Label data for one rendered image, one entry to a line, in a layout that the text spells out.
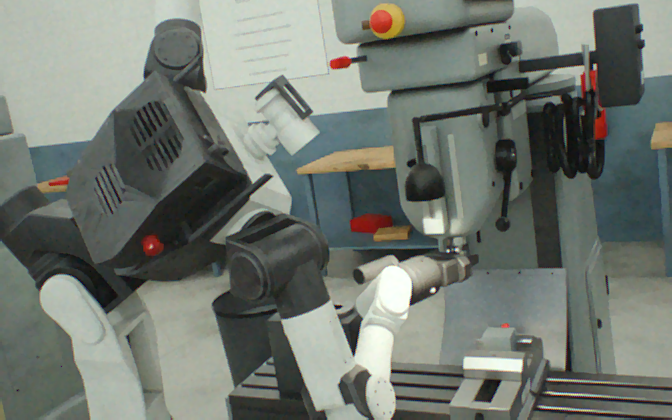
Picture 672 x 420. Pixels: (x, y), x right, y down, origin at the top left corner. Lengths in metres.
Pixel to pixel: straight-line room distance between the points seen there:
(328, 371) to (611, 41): 0.92
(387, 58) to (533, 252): 0.76
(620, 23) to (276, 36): 5.06
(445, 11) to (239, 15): 5.45
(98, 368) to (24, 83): 7.17
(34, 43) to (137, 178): 7.16
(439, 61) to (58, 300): 0.82
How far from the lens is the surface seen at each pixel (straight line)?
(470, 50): 1.40
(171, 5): 1.48
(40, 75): 8.33
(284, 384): 1.83
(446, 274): 1.53
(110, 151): 1.26
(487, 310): 2.00
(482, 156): 1.49
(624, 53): 1.68
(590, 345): 2.09
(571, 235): 1.97
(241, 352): 3.50
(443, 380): 1.79
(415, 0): 1.33
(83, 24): 7.84
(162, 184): 1.16
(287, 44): 6.48
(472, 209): 1.49
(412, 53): 1.43
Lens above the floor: 1.73
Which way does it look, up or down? 11 degrees down
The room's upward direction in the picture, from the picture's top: 9 degrees counter-clockwise
